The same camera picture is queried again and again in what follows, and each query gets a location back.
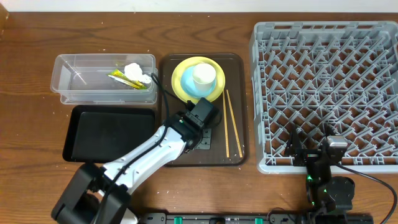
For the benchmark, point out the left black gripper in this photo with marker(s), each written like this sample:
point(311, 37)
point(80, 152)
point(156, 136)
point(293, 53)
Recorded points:
point(204, 139)

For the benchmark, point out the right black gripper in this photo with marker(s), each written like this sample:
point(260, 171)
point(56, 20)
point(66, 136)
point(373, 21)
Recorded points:
point(295, 149)

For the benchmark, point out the light blue bowl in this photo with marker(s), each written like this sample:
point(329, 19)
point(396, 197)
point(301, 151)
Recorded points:
point(189, 87)

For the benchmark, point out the white cup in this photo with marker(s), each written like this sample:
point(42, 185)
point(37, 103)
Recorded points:
point(203, 76)

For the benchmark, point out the white tissue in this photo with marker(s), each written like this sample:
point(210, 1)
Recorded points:
point(134, 72)

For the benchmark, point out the yellow green wrapper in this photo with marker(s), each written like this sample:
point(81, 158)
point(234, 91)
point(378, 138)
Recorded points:
point(121, 78)

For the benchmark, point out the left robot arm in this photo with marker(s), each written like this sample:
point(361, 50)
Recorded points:
point(102, 194)

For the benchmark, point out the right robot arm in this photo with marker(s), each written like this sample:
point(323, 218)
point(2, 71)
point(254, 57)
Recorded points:
point(331, 197)

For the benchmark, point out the grey dishwasher rack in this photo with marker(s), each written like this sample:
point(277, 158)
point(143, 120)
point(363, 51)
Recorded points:
point(311, 76)

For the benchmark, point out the clear plastic waste bin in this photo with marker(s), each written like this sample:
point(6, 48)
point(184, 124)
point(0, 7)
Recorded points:
point(83, 79)

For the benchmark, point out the dark brown serving tray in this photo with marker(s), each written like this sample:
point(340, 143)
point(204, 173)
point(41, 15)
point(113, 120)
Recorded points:
point(232, 65)

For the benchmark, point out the right wooden chopstick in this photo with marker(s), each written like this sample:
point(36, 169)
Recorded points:
point(234, 125)

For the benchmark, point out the yellow-green plate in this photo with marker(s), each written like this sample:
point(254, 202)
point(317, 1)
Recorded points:
point(182, 66)

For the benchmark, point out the black plastic tray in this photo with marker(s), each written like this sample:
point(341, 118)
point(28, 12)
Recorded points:
point(102, 134)

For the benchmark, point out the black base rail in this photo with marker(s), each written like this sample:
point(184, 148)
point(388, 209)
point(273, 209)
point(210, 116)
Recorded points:
point(274, 217)

